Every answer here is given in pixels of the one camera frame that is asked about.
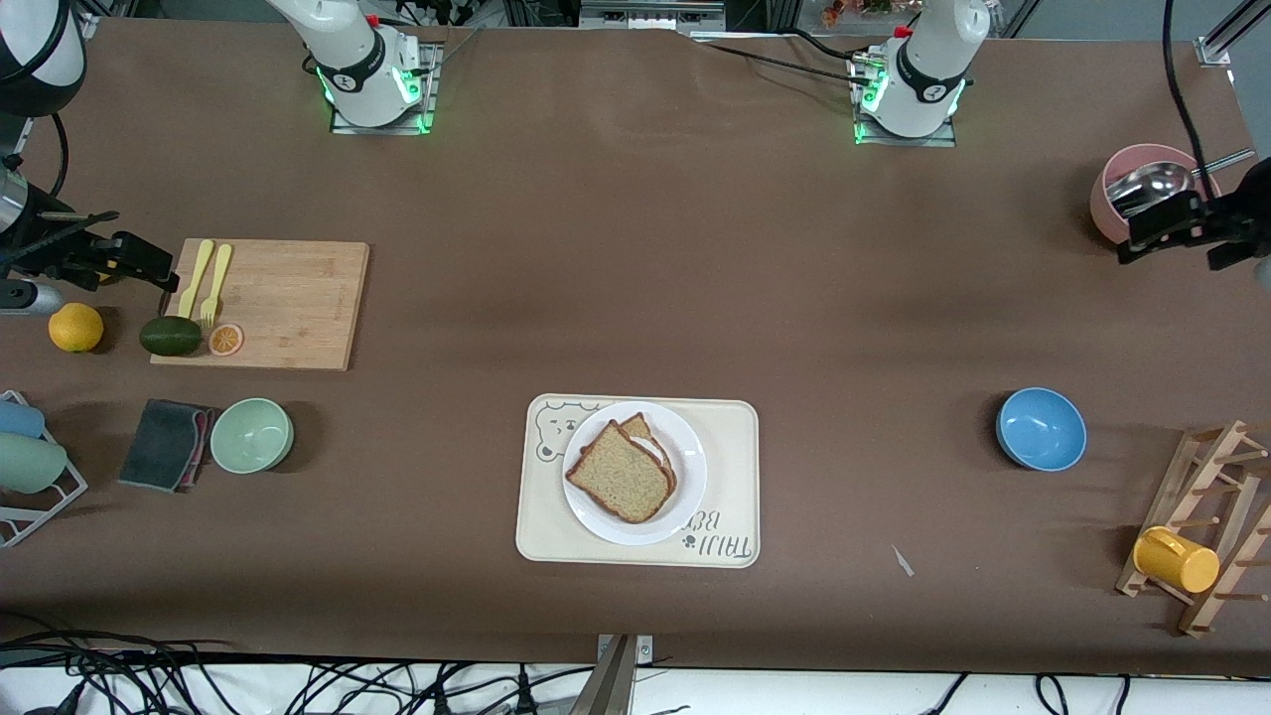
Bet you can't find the plain brown bread slice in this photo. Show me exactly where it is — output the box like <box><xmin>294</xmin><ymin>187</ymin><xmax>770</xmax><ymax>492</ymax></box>
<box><xmin>565</xmin><ymin>419</ymin><xmax>678</xmax><ymax>525</ymax></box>

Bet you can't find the round white plate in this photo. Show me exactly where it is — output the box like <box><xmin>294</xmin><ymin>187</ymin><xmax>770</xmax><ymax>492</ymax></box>
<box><xmin>561</xmin><ymin>400</ymin><xmax>709</xmax><ymax>546</ymax></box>

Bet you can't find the metal scoop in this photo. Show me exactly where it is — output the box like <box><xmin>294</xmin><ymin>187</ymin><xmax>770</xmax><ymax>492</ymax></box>
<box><xmin>1107</xmin><ymin>147</ymin><xmax>1256</xmax><ymax>215</ymax></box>

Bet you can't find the yellow plastic knife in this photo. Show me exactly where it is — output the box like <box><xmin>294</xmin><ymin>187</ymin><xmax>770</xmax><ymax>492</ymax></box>
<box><xmin>177</xmin><ymin>239</ymin><xmax>214</xmax><ymax>321</ymax></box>

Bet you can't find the yellow plastic fork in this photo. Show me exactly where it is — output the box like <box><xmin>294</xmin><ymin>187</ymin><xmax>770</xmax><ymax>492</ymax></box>
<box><xmin>200</xmin><ymin>244</ymin><xmax>233</xmax><ymax>331</ymax></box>

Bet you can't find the dark green avocado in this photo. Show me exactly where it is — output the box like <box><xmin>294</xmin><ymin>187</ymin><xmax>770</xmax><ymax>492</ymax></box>
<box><xmin>139</xmin><ymin>316</ymin><xmax>204</xmax><ymax>358</ymax></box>

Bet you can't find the pink bowl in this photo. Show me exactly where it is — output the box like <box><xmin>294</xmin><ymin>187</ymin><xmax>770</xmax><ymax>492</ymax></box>
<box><xmin>1089</xmin><ymin>143</ymin><xmax>1224</xmax><ymax>245</ymax></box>

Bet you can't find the round yellow citrus fruit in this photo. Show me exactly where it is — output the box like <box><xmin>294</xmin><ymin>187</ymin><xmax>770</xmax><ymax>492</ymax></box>
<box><xmin>49</xmin><ymin>303</ymin><xmax>105</xmax><ymax>354</ymax></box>

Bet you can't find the wooden cutting board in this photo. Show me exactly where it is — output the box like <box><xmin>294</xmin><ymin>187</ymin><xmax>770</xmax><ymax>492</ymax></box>
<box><xmin>150</xmin><ymin>238</ymin><xmax>370</xmax><ymax>372</ymax></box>

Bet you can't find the light blue cup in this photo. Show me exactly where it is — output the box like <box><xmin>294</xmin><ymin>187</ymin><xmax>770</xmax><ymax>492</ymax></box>
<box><xmin>0</xmin><ymin>399</ymin><xmax>47</xmax><ymax>440</ymax></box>

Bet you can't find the dark grey folded cloth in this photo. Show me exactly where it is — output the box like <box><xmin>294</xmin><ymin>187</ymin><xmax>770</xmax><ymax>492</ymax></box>
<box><xmin>117</xmin><ymin>398</ymin><xmax>217</xmax><ymax>495</ymax></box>

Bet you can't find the pale green bowl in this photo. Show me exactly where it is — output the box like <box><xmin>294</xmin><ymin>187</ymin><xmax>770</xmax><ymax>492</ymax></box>
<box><xmin>210</xmin><ymin>397</ymin><xmax>295</xmax><ymax>475</ymax></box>

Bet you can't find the blue bowl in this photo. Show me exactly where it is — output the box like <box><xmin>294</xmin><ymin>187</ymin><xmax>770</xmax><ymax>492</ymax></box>
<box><xmin>995</xmin><ymin>386</ymin><xmax>1088</xmax><ymax>473</ymax></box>

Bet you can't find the pale green cup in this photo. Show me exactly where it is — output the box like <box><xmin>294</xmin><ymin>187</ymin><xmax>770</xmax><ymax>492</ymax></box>
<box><xmin>0</xmin><ymin>433</ymin><xmax>69</xmax><ymax>495</ymax></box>

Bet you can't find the wooden mug rack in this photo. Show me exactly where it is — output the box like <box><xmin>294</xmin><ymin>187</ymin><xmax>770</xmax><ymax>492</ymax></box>
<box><xmin>1114</xmin><ymin>419</ymin><xmax>1271</xmax><ymax>639</ymax></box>

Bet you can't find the yellow mug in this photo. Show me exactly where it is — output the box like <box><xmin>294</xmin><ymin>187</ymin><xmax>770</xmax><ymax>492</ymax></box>
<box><xmin>1132</xmin><ymin>525</ymin><xmax>1221</xmax><ymax>595</ymax></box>

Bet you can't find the cream bear print tray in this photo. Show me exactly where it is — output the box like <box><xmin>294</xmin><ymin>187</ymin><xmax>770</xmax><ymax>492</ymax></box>
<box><xmin>514</xmin><ymin>394</ymin><xmax>761</xmax><ymax>569</ymax></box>

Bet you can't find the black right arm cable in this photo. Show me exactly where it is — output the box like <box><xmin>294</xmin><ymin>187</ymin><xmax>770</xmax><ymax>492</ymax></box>
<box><xmin>0</xmin><ymin>111</ymin><xmax>120</xmax><ymax>257</ymax></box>

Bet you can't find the white wire rack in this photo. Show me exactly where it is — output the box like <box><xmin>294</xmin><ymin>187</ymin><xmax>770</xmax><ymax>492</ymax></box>
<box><xmin>0</xmin><ymin>390</ymin><xmax>89</xmax><ymax>549</ymax></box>

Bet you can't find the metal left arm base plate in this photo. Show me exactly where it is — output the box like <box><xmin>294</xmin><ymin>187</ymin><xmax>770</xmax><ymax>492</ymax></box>
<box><xmin>850</xmin><ymin>55</ymin><xmax>959</xmax><ymax>149</ymax></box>

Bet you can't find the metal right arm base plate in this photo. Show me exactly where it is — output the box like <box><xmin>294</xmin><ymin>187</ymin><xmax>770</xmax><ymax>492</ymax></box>
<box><xmin>331</xmin><ymin>42</ymin><xmax>440</xmax><ymax>136</ymax></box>

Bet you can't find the black floor cable bundle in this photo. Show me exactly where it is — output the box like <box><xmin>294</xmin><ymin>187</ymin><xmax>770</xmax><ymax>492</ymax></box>
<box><xmin>0</xmin><ymin>614</ymin><xmax>597</xmax><ymax>715</ymax></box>

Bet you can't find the black base power cable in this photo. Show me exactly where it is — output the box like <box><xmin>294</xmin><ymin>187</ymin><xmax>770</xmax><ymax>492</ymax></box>
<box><xmin>685</xmin><ymin>30</ymin><xmax>875</xmax><ymax>85</ymax></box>

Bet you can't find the aluminium frame rail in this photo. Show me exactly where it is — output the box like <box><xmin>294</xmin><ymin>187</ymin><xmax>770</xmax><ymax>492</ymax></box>
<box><xmin>579</xmin><ymin>0</ymin><xmax>726</xmax><ymax>31</ymax></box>

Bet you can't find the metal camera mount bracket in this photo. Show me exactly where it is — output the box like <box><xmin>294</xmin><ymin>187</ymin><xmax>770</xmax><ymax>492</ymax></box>
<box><xmin>568</xmin><ymin>634</ymin><xmax>656</xmax><ymax>715</ymax></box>

